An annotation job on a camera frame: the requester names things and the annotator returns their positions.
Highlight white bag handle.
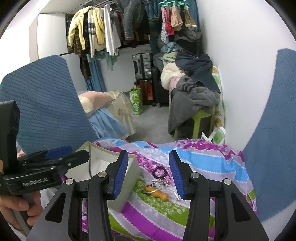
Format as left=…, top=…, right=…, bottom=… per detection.
left=201, top=127, right=226, bottom=145

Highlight person's left hand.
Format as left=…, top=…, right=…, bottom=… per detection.
left=0, top=159, right=45, bottom=231

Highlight dark purple beaded bracelet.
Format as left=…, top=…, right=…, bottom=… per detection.
left=152, top=165, right=168, bottom=179

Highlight orange gourd pendant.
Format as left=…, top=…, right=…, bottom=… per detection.
left=142, top=186, right=169, bottom=201

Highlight silver ball chain necklace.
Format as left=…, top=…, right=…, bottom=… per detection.
left=149, top=178, right=172, bottom=189

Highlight colourful floral bed sheet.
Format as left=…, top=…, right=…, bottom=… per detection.
left=79, top=136, right=258, bottom=241

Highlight beige lace cloth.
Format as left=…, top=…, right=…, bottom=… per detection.
left=104, top=90, right=136, bottom=139

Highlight cream fluffy garment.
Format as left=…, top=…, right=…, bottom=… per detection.
left=161, top=62, right=185, bottom=90

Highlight silver bangle ring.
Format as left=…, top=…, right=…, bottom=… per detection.
left=144, top=182, right=166, bottom=194

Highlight hanging clothes on rack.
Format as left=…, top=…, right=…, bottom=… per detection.
left=67, top=1, right=150, bottom=80

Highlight green plastic stool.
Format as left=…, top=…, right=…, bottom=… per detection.
left=174, top=107, right=216, bottom=141

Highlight blue quilted cushion left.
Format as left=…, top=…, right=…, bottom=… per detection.
left=1, top=55, right=97, bottom=154

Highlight grey hard suitcase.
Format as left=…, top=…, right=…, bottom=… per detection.
left=132, top=53, right=152, bottom=80

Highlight pink pillow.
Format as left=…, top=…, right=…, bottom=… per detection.
left=78, top=91, right=114, bottom=114

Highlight red striped suitcase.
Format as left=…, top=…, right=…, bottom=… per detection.
left=136, top=80, right=154, bottom=105

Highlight blue quilted cushion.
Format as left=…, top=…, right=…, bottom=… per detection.
left=1, top=55, right=97, bottom=154
left=243, top=49, right=295, bottom=221

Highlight hanging socks dryer rack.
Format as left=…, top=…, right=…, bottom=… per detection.
left=159, top=1, right=200, bottom=44

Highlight pale green jewelry box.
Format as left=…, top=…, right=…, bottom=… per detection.
left=66, top=142, right=140, bottom=212

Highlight grey clothes pile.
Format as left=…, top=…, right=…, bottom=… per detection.
left=152, top=34, right=221, bottom=136

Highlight white wardrobe cabinet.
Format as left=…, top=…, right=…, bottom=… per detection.
left=29, top=13, right=87, bottom=91

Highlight blue quilted cushion right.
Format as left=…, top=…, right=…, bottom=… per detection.
left=243, top=49, right=295, bottom=221

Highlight green shopping bag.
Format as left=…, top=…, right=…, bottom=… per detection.
left=129, top=88, right=142, bottom=115

